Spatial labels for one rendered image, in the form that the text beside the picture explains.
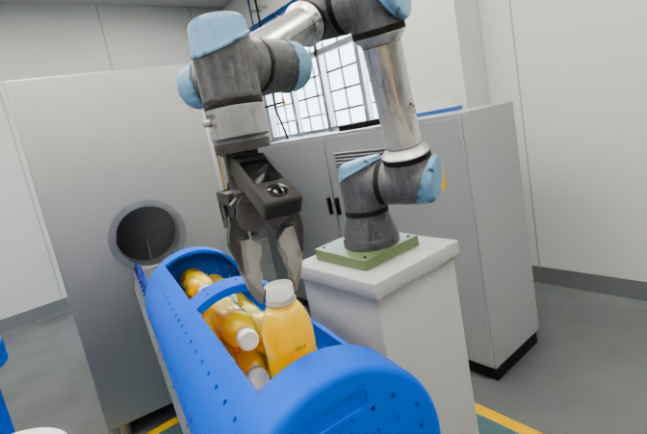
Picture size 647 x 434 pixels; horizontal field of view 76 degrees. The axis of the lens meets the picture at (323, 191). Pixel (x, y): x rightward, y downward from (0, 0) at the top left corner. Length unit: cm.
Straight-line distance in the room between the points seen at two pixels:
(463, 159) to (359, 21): 134
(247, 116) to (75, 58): 532
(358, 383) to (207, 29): 45
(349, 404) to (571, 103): 291
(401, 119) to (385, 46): 16
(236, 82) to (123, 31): 550
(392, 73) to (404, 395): 63
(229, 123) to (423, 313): 75
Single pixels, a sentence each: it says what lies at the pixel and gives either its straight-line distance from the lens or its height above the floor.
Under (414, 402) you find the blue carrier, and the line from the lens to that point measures 60.
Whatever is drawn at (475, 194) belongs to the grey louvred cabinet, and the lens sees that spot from 222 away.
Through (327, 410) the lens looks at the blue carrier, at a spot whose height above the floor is 120.
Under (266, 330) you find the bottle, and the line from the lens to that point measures 57.
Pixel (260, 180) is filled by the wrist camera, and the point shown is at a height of 146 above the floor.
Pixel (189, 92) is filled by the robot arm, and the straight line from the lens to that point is 71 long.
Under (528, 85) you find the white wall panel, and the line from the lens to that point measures 337.
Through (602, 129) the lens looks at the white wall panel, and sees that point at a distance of 322.
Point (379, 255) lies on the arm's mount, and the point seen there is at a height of 117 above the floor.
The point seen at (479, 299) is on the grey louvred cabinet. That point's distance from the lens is 238.
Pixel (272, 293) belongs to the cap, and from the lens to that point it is 55.
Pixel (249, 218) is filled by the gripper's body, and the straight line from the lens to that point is 53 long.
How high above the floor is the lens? 151
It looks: 9 degrees down
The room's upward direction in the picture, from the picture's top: 11 degrees counter-clockwise
